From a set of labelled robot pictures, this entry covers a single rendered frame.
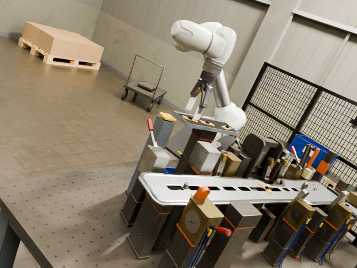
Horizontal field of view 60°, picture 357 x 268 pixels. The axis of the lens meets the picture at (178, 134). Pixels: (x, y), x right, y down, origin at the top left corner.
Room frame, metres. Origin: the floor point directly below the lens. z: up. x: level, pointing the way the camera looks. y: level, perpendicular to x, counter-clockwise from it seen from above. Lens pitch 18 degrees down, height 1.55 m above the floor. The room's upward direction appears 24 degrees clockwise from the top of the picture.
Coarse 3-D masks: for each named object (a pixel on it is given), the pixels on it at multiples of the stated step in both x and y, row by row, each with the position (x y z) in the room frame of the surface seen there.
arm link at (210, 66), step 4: (208, 60) 1.44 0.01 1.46; (204, 64) 1.46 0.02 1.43; (208, 64) 1.44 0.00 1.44; (212, 64) 1.43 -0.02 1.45; (216, 64) 1.43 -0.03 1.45; (220, 64) 1.44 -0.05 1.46; (204, 68) 1.45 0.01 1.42; (208, 68) 1.43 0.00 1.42; (212, 68) 1.43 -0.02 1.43; (216, 68) 1.44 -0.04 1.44; (220, 68) 1.45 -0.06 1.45; (208, 72) 1.45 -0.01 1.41; (212, 72) 1.43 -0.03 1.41; (216, 72) 1.44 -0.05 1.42
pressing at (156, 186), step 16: (144, 176) 1.04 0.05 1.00; (160, 176) 1.10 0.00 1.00; (176, 176) 1.16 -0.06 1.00; (192, 176) 1.21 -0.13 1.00; (208, 176) 1.28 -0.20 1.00; (160, 192) 0.98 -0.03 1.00; (176, 192) 1.03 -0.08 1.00; (192, 192) 1.08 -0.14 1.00; (224, 192) 1.20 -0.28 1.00; (240, 192) 1.27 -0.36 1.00; (256, 192) 1.34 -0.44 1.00; (288, 192) 1.52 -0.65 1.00; (320, 192) 1.74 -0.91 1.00
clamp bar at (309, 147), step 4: (308, 144) 1.86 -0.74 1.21; (308, 148) 1.84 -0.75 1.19; (312, 148) 1.83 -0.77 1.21; (304, 152) 1.85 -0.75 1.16; (308, 152) 1.86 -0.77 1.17; (304, 156) 1.84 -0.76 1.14; (308, 156) 1.86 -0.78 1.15; (304, 160) 1.84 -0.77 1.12; (300, 164) 1.84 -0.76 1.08; (304, 164) 1.85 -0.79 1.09
